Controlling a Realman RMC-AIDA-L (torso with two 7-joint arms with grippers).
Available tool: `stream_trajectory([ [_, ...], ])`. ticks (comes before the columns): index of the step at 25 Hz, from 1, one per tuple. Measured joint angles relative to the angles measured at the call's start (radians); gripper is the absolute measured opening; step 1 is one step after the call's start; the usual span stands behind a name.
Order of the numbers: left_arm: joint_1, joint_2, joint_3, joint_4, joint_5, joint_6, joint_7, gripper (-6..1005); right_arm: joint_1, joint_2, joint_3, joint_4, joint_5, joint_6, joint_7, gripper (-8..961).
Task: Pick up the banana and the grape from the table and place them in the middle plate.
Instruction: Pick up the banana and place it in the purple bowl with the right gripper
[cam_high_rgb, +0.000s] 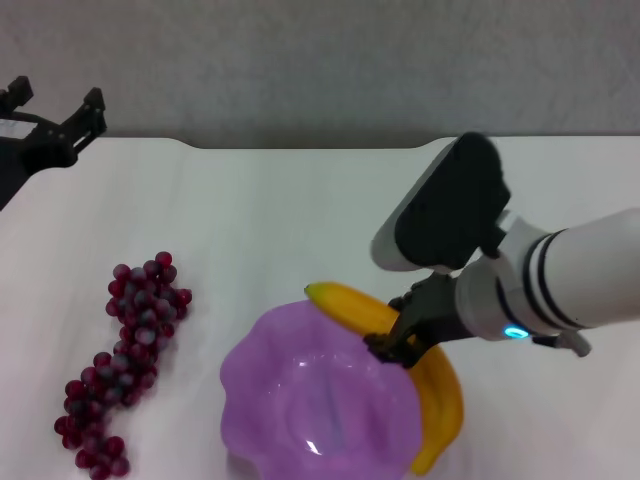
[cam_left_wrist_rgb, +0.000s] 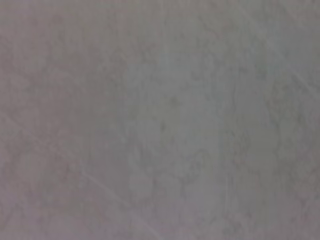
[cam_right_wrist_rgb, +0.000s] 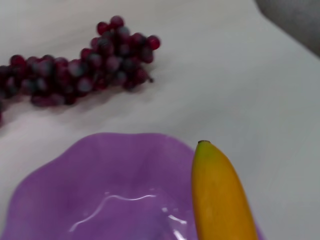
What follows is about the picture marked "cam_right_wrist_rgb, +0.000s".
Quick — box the yellow banana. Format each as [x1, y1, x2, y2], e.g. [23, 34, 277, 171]
[190, 140, 259, 240]

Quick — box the purple wavy plastic bowl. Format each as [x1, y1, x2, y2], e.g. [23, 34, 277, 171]
[0, 132, 266, 240]

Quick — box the red grape bunch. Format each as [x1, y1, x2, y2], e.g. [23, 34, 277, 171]
[0, 15, 162, 127]

